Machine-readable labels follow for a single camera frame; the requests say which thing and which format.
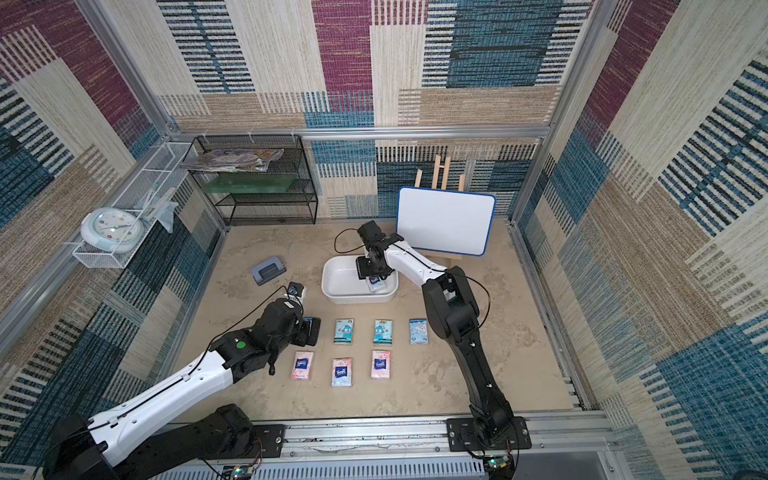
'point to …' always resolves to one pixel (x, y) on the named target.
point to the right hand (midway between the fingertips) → (365, 270)
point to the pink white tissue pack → (380, 364)
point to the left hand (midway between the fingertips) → (303, 315)
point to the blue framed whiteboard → (444, 220)
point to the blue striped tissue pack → (418, 331)
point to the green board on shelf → (242, 183)
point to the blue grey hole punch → (268, 270)
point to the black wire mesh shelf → (297, 206)
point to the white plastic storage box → (341, 282)
